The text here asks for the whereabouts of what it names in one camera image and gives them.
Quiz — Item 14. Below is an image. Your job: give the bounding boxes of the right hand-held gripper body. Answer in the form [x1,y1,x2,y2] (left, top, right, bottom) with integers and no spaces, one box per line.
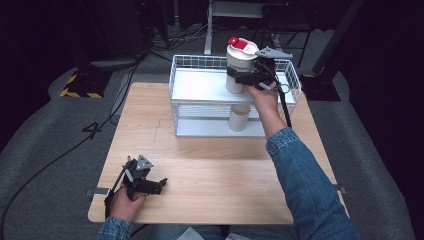
[233,45,294,92]

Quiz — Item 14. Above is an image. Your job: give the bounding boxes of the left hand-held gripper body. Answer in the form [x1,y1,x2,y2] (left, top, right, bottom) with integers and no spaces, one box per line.
[121,154,155,202]

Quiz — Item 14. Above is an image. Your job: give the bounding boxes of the white canister with red lid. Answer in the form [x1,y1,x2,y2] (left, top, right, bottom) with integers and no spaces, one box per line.
[225,36,260,95]

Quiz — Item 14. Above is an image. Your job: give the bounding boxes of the white wire shelf rack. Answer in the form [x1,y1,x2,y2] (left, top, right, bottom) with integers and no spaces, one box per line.
[168,54,303,139]

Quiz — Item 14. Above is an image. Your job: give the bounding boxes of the person's right hand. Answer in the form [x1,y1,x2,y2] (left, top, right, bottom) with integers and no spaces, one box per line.
[243,81,283,116]

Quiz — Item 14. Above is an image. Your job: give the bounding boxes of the person's left hand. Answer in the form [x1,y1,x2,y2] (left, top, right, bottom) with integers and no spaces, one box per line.
[108,189,148,223]

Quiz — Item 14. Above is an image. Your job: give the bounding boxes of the white paper cup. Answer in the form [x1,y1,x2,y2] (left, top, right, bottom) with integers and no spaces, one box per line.
[227,104,252,133]

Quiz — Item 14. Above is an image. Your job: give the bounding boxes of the white metal stand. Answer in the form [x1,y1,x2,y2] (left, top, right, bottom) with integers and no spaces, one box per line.
[203,0,269,56]

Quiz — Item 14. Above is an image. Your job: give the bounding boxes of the person's legs in jeans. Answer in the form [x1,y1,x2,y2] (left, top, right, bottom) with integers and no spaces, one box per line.
[149,223,296,240]

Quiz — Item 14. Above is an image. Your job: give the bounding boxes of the dark computer tower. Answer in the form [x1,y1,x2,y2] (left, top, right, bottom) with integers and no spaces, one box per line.
[98,0,149,58]

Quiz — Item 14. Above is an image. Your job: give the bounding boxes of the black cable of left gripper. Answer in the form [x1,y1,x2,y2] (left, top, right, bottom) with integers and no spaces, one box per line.
[103,168,128,219]

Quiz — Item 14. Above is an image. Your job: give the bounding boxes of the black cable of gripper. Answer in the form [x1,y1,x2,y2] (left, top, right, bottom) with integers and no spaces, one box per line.
[275,74,294,130]
[103,168,128,219]

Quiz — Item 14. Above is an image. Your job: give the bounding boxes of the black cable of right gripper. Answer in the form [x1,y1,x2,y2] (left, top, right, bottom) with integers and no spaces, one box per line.
[275,74,294,130]

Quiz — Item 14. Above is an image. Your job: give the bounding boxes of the black metal frame stand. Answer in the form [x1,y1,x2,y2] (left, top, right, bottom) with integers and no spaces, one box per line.
[259,3,316,69]

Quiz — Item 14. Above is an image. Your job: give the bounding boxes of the bundle of floor cables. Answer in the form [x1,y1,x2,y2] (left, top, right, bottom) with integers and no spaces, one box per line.
[146,22,209,64]

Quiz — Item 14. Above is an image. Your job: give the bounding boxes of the black slanted post with base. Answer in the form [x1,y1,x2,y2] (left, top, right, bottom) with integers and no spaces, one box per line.
[299,0,366,103]

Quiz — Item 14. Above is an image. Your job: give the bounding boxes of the long black floor cable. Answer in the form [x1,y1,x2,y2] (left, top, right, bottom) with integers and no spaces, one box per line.
[0,56,145,240]

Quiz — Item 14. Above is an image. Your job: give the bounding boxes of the yellow black striped base plate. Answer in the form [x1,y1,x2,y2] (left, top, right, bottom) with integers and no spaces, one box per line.
[59,69,114,100]

